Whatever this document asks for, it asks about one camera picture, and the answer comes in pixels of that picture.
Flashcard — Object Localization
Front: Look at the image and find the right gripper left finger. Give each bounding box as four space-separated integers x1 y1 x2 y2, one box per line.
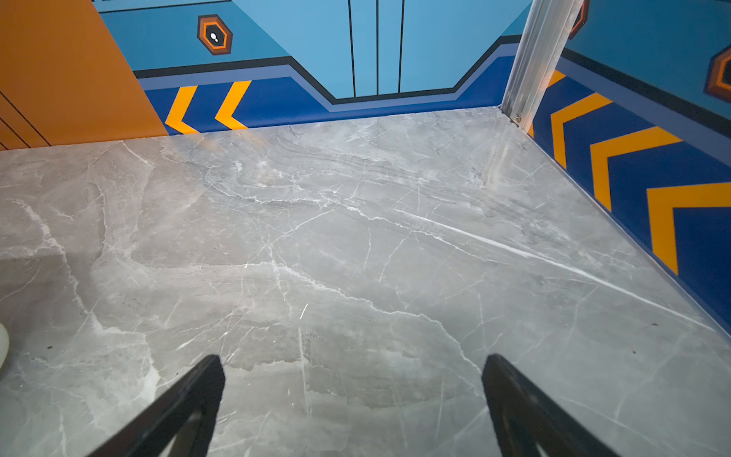
91 354 226 456

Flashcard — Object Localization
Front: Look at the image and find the white plastic bin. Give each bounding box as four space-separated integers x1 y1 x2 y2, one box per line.
0 324 11 368

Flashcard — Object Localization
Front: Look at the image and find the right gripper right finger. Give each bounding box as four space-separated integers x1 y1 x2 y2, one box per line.
482 353 617 457

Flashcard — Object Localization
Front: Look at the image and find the right aluminium corner post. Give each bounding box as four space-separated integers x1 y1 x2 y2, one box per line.
501 0 584 131

